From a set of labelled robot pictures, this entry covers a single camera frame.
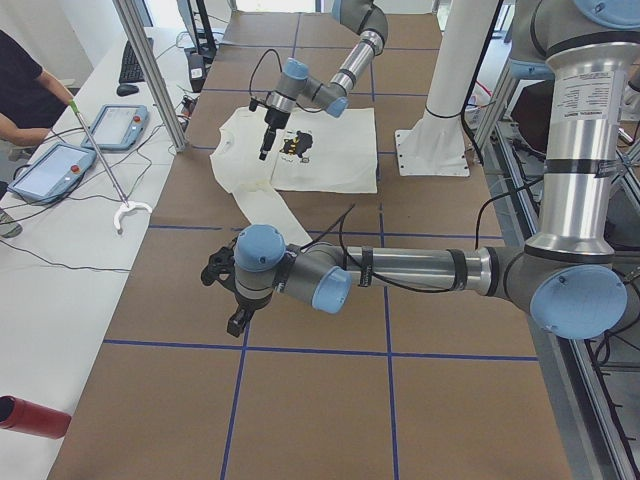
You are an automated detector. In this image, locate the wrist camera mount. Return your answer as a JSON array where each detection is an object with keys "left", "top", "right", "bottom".
[
  {"left": 248, "top": 97, "right": 269, "bottom": 112},
  {"left": 200, "top": 239, "right": 237, "bottom": 291}
]

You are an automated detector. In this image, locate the black power adapter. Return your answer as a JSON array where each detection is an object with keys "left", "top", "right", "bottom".
[{"left": 187, "top": 52, "right": 207, "bottom": 93}]

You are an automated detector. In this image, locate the black computer mouse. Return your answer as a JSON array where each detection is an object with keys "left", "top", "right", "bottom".
[{"left": 116, "top": 83, "right": 139, "bottom": 97}]

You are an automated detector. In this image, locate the red cylinder bottle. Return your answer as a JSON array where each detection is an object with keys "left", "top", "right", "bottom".
[{"left": 1, "top": 395, "right": 72, "bottom": 439}]

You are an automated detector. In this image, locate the cream long-sleeve cat shirt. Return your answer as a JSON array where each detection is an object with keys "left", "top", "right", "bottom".
[{"left": 210, "top": 107, "right": 377, "bottom": 245}]

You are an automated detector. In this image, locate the near teach pendant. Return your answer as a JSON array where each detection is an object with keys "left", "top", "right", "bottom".
[{"left": 8, "top": 142, "right": 96, "bottom": 203}]

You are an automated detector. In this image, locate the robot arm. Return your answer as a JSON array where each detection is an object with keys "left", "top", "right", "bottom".
[
  {"left": 259, "top": 0, "right": 388, "bottom": 160},
  {"left": 223, "top": 1, "right": 639, "bottom": 339}
]

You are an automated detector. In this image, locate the black keyboard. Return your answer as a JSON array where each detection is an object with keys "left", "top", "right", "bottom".
[{"left": 118, "top": 41, "right": 145, "bottom": 84}]

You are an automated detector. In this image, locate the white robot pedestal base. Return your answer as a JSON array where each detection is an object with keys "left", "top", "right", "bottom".
[{"left": 395, "top": 0, "right": 501, "bottom": 177}]

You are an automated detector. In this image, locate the far teach pendant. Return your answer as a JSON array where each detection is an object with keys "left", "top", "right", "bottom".
[{"left": 89, "top": 104, "right": 149, "bottom": 152}]

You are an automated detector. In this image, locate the teach pendant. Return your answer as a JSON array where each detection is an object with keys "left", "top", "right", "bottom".
[
  {"left": 89, "top": 104, "right": 149, "bottom": 152},
  {"left": 8, "top": 142, "right": 96, "bottom": 203}
]

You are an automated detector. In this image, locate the seated person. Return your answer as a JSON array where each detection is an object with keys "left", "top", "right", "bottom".
[{"left": 0, "top": 29, "right": 76, "bottom": 239}]

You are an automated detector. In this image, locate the aluminium frame post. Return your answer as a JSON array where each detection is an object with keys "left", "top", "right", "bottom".
[{"left": 113, "top": 0, "right": 187, "bottom": 152}]

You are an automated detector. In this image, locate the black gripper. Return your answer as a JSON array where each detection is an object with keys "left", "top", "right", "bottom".
[
  {"left": 226, "top": 296, "right": 268, "bottom": 336},
  {"left": 259, "top": 107, "right": 287, "bottom": 161}
]

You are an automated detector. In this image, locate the white reacher grabber stick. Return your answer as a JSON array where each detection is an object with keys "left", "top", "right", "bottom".
[{"left": 69, "top": 100, "right": 153, "bottom": 235}]

